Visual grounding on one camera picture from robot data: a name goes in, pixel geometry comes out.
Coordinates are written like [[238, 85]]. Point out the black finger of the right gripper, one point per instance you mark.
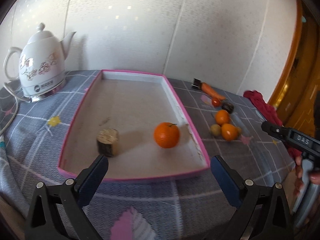
[[289, 136]]

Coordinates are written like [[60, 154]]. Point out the wooden door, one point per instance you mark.
[[295, 93]]

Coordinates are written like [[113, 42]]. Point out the orange mandarin with stem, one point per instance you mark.
[[166, 135]]

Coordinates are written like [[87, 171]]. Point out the pink rimmed cardboard tray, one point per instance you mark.
[[133, 103]]

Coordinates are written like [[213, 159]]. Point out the brown cut log piece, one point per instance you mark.
[[107, 142]]

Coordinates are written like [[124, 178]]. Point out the dark purple fruit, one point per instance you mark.
[[227, 107]]

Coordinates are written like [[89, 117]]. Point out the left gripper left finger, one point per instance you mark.
[[44, 221]]

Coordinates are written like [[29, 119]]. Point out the white ceramic electric kettle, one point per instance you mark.
[[41, 67]]

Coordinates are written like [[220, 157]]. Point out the red cherry tomato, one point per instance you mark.
[[215, 102]]

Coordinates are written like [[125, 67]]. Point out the orange carrot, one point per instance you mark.
[[211, 92]]

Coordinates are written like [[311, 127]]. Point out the small black cylinder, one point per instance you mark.
[[196, 84]]

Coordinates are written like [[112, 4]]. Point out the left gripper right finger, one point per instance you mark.
[[274, 220]]

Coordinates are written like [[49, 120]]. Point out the grey patterned tablecloth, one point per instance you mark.
[[188, 208]]

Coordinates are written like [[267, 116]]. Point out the red cloth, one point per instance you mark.
[[269, 113]]

